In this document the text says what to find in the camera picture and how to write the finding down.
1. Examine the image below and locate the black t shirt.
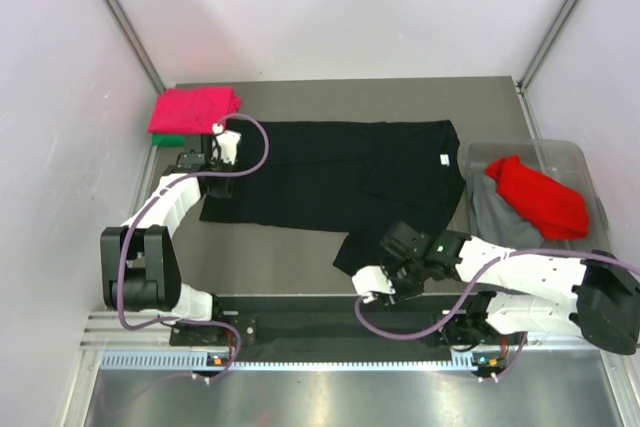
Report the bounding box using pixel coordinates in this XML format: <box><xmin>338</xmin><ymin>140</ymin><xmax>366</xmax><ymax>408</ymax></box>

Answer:
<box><xmin>200</xmin><ymin>120</ymin><xmax>465</xmax><ymax>275</ymax></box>

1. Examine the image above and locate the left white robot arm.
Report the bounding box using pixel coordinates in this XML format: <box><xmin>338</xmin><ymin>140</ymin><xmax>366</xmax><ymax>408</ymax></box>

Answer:
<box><xmin>100</xmin><ymin>131</ymin><xmax>241</xmax><ymax>344</ymax></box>

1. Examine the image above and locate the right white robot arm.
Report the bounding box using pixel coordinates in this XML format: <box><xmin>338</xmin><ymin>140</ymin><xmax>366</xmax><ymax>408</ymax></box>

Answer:
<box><xmin>381</xmin><ymin>222</ymin><xmax>639</xmax><ymax>355</ymax></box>

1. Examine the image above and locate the folded green t shirt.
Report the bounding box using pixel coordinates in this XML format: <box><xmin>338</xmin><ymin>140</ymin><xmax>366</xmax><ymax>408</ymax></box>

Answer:
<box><xmin>151</xmin><ymin>133</ymin><xmax>185</xmax><ymax>147</ymax></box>

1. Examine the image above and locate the folded pink t shirt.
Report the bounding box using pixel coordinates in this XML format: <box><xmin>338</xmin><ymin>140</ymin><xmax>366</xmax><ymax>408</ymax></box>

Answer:
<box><xmin>148</xmin><ymin>86</ymin><xmax>242</xmax><ymax>135</ymax></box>

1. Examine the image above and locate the grey t shirt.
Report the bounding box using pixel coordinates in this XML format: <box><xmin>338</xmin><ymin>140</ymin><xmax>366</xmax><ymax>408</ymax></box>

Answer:
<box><xmin>467</xmin><ymin>172</ymin><xmax>556</xmax><ymax>249</ymax></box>

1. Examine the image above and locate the red t shirt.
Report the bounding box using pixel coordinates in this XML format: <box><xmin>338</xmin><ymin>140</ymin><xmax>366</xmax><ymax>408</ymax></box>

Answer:
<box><xmin>485</xmin><ymin>155</ymin><xmax>590</xmax><ymax>241</ymax></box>

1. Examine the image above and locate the clear plastic bin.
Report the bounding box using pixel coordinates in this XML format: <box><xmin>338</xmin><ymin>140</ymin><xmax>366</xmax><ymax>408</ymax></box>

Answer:
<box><xmin>461</xmin><ymin>138</ymin><xmax>610</xmax><ymax>251</ymax></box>

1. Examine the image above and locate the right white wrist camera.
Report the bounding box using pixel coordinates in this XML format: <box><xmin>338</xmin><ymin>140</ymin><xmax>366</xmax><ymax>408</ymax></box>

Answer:
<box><xmin>351</xmin><ymin>266</ymin><xmax>396</xmax><ymax>304</ymax></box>

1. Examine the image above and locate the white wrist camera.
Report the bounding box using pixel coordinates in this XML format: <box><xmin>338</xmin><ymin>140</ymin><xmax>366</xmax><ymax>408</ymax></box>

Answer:
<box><xmin>351</xmin><ymin>266</ymin><xmax>396</xmax><ymax>304</ymax></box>
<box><xmin>212</xmin><ymin>123</ymin><xmax>242</xmax><ymax>165</ymax></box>

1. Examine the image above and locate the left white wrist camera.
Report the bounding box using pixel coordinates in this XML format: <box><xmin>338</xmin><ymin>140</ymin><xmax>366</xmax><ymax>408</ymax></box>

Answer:
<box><xmin>212</xmin><ymin>123</ymin><xmax>242</xmax><ymax>165</ymax></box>

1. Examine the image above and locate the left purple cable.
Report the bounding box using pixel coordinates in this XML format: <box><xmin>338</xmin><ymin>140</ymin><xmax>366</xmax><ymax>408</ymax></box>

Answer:
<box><xmin>115</xmin><ymin>114</ymin><xmax>272</xmax><ymax>383</ymax></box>

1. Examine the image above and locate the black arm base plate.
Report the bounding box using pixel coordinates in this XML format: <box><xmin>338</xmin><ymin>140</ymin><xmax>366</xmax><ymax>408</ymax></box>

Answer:
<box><xmin>169</xmin><ymin>295</ymin><xmax>522</xmax><ymax>361</ymax></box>

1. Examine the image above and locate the slotted grey cable duct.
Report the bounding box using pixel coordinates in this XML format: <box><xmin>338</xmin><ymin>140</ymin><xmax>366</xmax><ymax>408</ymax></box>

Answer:
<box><xmin>100</xmin><ymin>351</ymin><xmax>508</xmax><ymax>373</ymax></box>

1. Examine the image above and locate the aluminium frame rail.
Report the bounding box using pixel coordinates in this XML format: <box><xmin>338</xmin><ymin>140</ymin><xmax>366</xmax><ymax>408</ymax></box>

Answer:
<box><xmin>80</xmin><ymin>312</ymin><xmax>595</xmax><ymax>350</ymax></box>

